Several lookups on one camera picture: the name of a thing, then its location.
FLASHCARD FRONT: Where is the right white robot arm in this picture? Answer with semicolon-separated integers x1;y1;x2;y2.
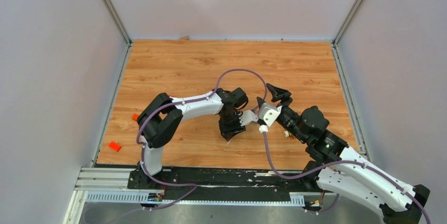
257;83;431;223

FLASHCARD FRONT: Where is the purple cable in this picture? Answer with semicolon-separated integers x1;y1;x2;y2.
259;124;432;224
135;69;269;188

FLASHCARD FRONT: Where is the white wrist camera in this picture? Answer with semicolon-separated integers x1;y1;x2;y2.
239;110;259;126
258;102;282;127

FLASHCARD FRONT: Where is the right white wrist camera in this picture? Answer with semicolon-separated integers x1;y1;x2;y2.
258;102;282;127

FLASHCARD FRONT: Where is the colourful toy block car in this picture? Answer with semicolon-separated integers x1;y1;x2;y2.
283;130;296;139

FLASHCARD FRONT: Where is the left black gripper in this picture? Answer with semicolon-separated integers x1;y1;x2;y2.
219;112;247;143

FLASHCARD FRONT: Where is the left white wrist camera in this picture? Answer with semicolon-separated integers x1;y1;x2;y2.
239;110;259;126

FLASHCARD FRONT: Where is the orange block near edge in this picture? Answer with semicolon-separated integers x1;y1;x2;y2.
108;141;122;152

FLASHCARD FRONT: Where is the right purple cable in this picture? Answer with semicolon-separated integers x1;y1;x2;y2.
259;124;432;224

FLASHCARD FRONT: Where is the white slotted cable duct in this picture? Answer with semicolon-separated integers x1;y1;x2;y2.
85;191;306;206

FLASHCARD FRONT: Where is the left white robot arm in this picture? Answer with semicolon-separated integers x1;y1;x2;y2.
136;88;248;189

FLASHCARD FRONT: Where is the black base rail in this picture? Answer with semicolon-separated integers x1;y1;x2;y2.
127;167;323;202

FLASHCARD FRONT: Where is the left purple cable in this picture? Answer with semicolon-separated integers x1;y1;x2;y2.
135;69;269;188

